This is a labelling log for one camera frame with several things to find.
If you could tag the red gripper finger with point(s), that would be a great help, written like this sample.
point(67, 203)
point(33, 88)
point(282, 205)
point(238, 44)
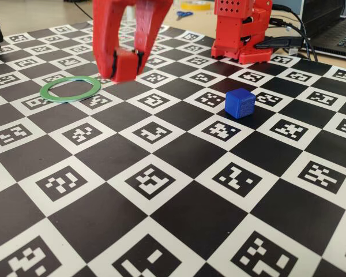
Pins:
point(105, 43)
point(147, 29)

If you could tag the red cube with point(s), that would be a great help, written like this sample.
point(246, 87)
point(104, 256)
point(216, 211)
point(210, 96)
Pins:
point(127, 66)

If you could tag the blue cube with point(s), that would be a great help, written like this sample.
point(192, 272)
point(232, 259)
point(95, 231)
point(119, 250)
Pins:
point(239, 102)

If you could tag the white table leg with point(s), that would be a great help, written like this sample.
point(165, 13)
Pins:
point(129, 13)

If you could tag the blue scissors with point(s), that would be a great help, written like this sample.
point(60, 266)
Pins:
point(184, 14)

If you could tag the yellow tape roll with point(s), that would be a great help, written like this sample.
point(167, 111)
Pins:
point(196, 5)

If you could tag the black white marker mat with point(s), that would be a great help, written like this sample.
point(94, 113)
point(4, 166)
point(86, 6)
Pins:
point(173, 202)

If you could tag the black laptop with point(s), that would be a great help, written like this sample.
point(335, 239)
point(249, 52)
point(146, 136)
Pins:
point(328, 17)

